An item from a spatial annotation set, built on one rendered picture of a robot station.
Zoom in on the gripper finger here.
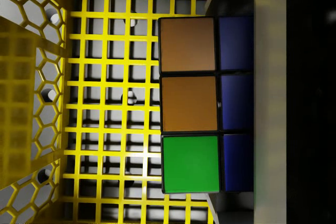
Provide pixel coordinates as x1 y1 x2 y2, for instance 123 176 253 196
206 191 255 222
204 0 255 18

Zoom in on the puzzle cube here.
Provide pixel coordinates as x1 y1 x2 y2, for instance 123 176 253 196
157 15 255 195

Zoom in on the yellow basket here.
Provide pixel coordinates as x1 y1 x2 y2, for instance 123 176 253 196
0 0 219 224

